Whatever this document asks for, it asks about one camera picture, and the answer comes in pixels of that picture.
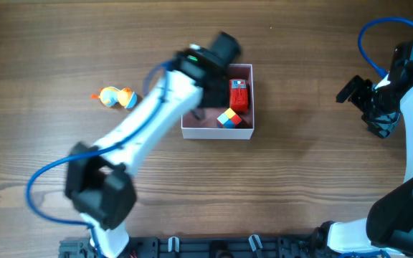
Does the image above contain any red toy car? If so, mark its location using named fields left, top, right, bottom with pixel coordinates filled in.
left=229, top=79, right=249, bottom=113

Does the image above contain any colourful puzzle cube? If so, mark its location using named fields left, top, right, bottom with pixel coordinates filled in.
left=217, top=108, right=242, bottom=129

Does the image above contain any yellow blue rubber duck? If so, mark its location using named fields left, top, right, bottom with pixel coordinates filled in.
left=90, top=87, right=138, bottom=109

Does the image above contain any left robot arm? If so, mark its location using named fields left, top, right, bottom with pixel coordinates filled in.
left=65, top=32, right=241, bottom=257

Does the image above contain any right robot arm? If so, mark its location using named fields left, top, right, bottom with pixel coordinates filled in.
left=308, top=40, right=413, bottom=257

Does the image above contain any pink white open box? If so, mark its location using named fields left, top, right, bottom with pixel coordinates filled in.
left=181, top=64, right=255, bottom=140

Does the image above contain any left blue cable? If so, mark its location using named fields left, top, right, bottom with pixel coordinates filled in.
left=25, top=60, right=175, bottom=258

